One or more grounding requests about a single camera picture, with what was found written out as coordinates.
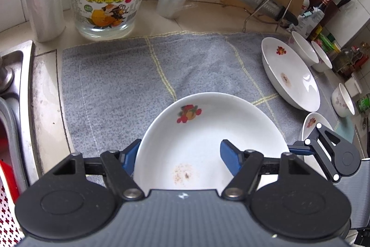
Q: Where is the green lidded sauce jar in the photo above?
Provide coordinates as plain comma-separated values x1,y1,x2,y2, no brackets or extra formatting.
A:
317,33,336,51

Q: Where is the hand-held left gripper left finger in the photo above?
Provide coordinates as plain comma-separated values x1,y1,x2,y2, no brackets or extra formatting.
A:
43,139,145,201

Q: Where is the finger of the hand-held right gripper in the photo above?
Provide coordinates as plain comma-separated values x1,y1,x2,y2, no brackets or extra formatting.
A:
289,123,346,182

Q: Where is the dark soy sauce bottle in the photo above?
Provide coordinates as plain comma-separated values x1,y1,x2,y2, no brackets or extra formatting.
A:
314,0,336,33

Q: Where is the white plastic container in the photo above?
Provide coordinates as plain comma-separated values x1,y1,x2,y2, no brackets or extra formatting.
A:
344,73,363,97

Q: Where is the white plate with fruit print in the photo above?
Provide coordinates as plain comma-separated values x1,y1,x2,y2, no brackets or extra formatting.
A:
133,92,290,192
261,37,321,111

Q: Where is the teal fabric mat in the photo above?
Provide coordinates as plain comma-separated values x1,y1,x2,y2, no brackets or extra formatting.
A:
335,114,357,149

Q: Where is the green can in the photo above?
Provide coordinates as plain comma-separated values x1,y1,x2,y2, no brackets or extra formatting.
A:
357,97,370,113

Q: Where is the clear glass bottle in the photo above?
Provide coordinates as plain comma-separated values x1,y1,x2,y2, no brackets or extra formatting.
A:
332,47,355,75

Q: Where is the white floral bowl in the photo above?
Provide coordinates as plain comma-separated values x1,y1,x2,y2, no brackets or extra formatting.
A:
331,83,355,117
301,112,334,174
311,41,333,73
287,31,318,67

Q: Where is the red perforated basket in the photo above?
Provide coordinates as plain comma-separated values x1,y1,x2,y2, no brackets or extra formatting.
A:
0,120,24,247

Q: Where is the grey dish cloth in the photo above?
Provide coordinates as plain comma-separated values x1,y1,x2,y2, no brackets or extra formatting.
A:
61,31,342,159

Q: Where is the stainless steel sink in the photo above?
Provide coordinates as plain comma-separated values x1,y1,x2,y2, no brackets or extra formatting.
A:
0,40,39,195

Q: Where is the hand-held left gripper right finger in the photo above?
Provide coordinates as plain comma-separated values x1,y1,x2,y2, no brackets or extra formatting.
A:
220,139,313,201

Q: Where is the red capped bottle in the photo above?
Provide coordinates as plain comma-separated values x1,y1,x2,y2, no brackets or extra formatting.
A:
351,46,367,68

